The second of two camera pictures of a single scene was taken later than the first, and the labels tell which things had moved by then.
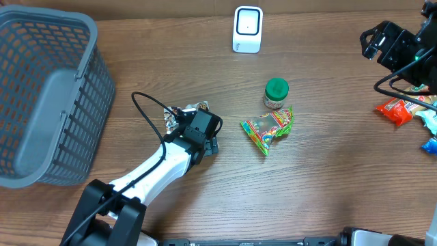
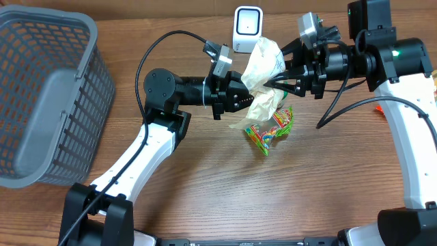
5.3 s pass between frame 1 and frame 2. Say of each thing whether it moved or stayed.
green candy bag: stayed
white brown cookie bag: moved
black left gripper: moved
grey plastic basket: stayed
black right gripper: moved
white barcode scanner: stayed
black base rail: stayed
